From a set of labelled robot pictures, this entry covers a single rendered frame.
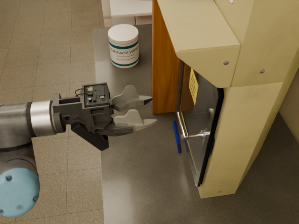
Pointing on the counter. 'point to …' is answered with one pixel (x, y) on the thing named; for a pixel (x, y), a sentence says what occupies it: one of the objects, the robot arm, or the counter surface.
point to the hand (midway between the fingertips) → (149, 111)
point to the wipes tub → (123, 45)
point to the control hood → (202, 38)
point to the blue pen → (177, 137)
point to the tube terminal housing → (252, 87)
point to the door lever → (187, 128)
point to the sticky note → (193, 86)
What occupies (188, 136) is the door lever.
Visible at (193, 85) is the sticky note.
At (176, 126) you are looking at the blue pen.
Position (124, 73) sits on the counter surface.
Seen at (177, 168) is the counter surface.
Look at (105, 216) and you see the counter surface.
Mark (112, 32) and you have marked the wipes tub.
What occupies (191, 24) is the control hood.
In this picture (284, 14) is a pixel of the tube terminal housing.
